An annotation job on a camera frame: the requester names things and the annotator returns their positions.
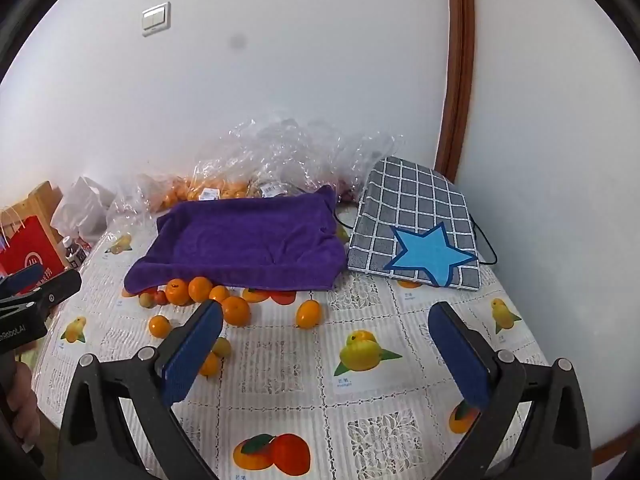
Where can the fruit print lace tablecloth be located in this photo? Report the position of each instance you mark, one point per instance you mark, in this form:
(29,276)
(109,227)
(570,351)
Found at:
(300,360)

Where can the dark bottle with label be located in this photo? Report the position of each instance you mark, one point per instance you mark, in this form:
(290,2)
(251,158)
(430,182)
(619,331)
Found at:
(75,252)

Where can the clear plastic bag of oranges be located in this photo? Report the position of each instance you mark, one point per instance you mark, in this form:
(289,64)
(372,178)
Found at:
(185,190)

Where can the red paper bag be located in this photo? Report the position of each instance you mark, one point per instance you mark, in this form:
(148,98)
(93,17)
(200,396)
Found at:
(30,250)

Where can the white plastic bag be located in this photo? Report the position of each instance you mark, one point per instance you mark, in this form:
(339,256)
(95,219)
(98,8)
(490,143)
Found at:
(82,205)

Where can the small red fruit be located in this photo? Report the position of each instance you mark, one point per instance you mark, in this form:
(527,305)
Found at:
(160,297)

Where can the purple towel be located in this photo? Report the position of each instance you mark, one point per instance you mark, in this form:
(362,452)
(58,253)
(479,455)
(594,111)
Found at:
(240,245)

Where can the yellow kumquat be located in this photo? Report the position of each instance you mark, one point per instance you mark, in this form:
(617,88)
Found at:
(342,233)

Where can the grey checked cushion blue star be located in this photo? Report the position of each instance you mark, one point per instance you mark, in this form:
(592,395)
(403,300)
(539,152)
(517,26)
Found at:
(410,200)

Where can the tan longan fruit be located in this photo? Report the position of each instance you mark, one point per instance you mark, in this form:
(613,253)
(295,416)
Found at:
(146,300)

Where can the small orange kumquat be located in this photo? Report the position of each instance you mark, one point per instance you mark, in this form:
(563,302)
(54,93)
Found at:
(209,365)
(219,294)
(160,326)

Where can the oval orange kumquat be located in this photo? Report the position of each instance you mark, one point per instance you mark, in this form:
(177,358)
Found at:
(308,313)

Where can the person's left hand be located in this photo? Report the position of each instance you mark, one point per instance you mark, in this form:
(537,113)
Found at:
(21,400)

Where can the white wall switch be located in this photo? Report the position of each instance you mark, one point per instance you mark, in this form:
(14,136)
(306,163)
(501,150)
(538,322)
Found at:
(156,19)

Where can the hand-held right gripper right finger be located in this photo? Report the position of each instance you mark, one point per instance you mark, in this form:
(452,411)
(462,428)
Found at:
(460,360)

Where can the large orange with green stem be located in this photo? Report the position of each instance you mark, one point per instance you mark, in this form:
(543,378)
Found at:
(177,291)

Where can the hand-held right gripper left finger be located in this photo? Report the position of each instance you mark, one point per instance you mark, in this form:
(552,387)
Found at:
(192,355)

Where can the brown wooden door frame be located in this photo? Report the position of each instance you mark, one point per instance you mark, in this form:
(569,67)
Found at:
(457,65)

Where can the yellow-green kumquat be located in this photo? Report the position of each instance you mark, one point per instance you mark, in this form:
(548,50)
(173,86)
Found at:
(221,346)

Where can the round orange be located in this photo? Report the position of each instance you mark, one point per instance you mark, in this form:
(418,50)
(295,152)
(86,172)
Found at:
(235,310)
(200,288)

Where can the crumpled clear plastic bag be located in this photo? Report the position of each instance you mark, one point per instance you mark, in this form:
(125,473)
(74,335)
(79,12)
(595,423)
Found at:
(300,152)

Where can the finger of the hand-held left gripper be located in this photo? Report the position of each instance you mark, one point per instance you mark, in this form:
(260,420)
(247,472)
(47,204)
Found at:
(60,287)
(25,276)

